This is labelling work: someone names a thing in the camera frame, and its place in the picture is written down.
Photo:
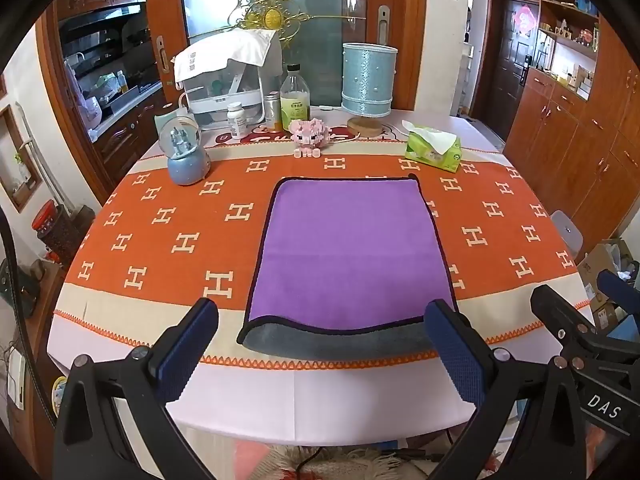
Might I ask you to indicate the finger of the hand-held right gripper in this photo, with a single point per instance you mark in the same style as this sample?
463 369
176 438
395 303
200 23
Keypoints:
562 312
620 287

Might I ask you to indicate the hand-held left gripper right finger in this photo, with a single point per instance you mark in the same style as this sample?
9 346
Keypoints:
457 355

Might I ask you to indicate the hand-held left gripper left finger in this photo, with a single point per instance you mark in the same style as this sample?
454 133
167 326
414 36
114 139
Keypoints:
182 352

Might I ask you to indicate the purple towel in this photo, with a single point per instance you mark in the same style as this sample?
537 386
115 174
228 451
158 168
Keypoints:
350 250

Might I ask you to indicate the cardboard box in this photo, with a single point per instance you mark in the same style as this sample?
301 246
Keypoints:
602 265

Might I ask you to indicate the white chair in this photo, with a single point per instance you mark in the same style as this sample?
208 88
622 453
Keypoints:
567 232

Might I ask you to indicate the orange patterned tablecloth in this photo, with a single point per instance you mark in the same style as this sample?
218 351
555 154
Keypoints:
165 240

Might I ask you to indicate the wooden shelf cabinet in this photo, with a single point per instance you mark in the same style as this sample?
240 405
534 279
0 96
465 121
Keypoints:
565 125

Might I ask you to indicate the red lid jar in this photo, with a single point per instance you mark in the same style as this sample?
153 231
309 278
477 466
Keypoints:
50 225

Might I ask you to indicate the blue snow globe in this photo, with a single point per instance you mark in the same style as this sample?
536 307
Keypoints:
185 155

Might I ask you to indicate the green tissue pack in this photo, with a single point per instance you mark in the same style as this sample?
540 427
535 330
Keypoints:
432 152

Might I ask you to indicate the white pill bottle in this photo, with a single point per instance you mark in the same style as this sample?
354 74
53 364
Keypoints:
236 122

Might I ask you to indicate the dark wooden door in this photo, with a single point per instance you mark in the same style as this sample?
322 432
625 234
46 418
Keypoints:
510 70

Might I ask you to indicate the pink toy pig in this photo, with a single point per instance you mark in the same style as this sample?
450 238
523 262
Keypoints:
311 132

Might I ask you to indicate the metal can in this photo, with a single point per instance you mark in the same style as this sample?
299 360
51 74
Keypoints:
272 112

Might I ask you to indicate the white countertop appliance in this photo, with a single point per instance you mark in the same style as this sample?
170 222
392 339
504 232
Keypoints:
220 92

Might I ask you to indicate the white plastic bag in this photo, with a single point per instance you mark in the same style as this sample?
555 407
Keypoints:
85 102

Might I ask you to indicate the glass bottle green label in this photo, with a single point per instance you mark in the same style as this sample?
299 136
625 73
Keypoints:
295 102

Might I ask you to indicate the red door decoration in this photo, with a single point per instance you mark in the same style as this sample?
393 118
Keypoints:
526 19

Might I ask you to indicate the blue cylindrical table lamp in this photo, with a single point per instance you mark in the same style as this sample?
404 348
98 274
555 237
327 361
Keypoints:
369 77

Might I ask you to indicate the white cloth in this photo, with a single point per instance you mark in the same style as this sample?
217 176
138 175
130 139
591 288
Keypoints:
220 52

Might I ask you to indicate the gold door ornament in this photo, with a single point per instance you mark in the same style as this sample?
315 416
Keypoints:
272 17

